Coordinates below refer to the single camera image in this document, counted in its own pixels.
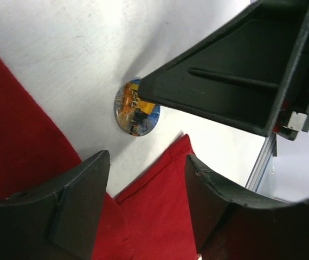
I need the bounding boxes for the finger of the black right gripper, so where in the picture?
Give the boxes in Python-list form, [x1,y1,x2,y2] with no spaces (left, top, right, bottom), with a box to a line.
[139,1,309,137]

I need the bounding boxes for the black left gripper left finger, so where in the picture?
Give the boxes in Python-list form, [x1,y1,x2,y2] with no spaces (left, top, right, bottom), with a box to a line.
[0,150,110,259]

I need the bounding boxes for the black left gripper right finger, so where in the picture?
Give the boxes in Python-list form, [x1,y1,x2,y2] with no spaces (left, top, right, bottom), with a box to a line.
[185,154,309,259]

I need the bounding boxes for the red t-shirt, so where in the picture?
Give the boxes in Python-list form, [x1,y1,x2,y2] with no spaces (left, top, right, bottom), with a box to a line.
[0,59,197,259]

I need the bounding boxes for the round painted brooch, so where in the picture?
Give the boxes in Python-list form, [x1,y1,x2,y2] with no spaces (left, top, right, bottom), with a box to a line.
[114,79,160,137]

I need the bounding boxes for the aluminium table edge rail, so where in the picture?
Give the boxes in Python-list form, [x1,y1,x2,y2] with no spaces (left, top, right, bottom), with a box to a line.
[245,134,277,198]

